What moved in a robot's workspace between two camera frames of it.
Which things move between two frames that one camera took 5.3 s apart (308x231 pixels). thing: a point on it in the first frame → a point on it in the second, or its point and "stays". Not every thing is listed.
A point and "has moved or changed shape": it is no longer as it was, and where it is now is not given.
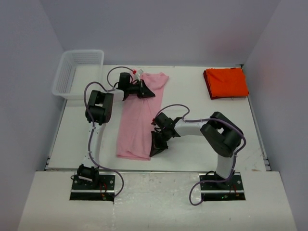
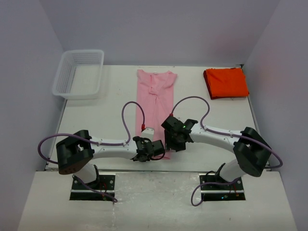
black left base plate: (103, 189) stays
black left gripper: (143, 91) → (146, 140)
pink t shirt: (137, 116) has moved or changed shape
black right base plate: (232, 189) stays
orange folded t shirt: (227, 82) stays
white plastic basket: (76, 69) stays
